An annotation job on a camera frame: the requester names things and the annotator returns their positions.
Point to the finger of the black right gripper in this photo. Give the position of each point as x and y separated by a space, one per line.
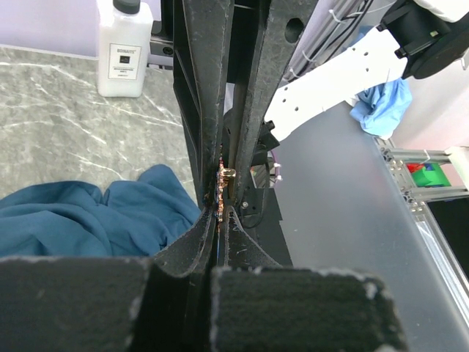
202 33
279 27

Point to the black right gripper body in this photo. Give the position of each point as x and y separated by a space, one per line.
244 23

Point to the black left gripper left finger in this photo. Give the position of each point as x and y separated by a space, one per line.
158 303

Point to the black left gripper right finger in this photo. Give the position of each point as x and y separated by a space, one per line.
257 305

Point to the blue t-shirt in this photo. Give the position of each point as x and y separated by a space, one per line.
73 218

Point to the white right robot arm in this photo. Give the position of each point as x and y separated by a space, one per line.
413 39

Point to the white plastic bottle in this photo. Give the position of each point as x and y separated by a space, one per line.
123 36

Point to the blue white cloth pile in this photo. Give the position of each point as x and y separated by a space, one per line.
380 109

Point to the green red object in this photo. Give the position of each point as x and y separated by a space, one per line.
428 175

